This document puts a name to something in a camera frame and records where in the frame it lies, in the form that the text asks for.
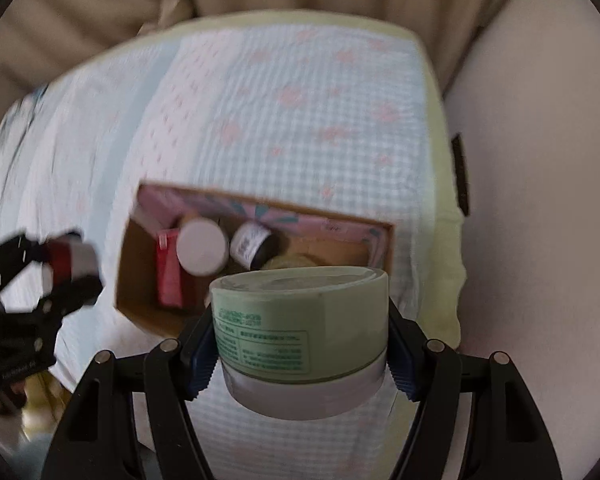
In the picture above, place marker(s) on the cardboard storage box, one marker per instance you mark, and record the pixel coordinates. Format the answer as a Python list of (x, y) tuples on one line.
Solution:
[(301, 236)]

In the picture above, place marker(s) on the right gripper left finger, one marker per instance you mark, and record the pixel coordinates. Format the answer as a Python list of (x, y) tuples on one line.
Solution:
[(97, 438)]

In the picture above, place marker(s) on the red cap small bottle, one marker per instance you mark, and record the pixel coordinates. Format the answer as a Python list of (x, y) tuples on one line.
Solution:
[(70, 259)]

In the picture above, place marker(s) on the dark bottle white label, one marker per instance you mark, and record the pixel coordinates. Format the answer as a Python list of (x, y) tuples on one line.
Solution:
[(246, 242)]

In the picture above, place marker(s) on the white round jar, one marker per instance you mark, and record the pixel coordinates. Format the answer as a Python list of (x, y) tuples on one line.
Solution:
[(202, 247)]

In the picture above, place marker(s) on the checkered floral bed sheet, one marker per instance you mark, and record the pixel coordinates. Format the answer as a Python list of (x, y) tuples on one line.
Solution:
[(50, 183)]

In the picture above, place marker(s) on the green jar white lid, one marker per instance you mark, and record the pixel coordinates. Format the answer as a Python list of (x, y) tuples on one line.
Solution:
[(302, 343)]

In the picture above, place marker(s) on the red cardboard box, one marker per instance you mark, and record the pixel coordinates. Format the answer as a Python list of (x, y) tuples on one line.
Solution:
[(176, 289)]

